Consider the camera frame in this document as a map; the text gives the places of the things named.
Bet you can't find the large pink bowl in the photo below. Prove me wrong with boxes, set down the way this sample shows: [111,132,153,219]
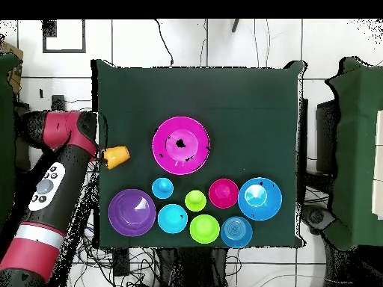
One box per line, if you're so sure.
[151,115,211,176]

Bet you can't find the orange cup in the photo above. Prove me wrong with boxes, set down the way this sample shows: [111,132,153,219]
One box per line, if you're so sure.
[100,145,131,170]

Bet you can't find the large purple bowl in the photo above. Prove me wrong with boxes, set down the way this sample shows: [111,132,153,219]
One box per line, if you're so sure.
[108,188,157,238]

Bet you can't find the blue cup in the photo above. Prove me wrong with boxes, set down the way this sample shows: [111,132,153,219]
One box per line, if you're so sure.
[151,177,175,200]

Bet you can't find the green cup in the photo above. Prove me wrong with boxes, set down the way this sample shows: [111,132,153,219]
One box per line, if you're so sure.
[184,189,208,212]

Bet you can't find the small red bowl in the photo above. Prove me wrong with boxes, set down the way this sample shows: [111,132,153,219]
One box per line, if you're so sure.
[208,178,239,209]

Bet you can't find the small cyan bowl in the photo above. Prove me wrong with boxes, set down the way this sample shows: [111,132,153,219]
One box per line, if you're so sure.
[157,203,189,235]

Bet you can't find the small green bowl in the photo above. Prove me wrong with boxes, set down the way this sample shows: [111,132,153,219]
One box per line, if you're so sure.
[189,214,221,245]

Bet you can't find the dark green tablecloth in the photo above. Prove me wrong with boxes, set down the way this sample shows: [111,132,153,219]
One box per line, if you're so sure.
[91,58,306,250]

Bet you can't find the small blue bowl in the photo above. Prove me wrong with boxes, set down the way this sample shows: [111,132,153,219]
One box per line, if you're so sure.
[220,215,254,250]

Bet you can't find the large blue bowl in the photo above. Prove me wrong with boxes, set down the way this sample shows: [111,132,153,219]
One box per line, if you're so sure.
[237,176,283,221]

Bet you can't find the dark grey machine base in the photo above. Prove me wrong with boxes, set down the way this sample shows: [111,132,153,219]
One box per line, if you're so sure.
[301,204,335,232]

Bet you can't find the green cloth side table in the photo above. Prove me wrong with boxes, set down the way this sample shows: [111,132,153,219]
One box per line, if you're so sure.
[325,56,383,251]
[0,52,24,228]

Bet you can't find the white stacked boxes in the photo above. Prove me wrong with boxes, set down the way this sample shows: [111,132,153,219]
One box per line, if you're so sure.
[371,109,383,220]

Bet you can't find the cardboard box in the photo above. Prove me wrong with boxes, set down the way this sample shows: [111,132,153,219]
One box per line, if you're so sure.
[0,41,24,94]

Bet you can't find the black floor cable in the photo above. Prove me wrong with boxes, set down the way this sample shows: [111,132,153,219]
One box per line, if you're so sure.
[154,19,175,67]

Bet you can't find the black pedestal column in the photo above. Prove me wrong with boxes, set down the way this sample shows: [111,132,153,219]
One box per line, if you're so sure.
[155,247,228,287]

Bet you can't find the tangle of floor cables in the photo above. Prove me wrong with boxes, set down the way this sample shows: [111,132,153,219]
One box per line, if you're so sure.
[67,167,156,287]

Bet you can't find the black metal frame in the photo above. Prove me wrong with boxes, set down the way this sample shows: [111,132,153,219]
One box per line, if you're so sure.
[13,94,67,173]
[315,99,340,174]

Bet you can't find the black floor marker frame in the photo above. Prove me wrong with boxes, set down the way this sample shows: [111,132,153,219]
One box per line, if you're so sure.
[42,19,87,54]

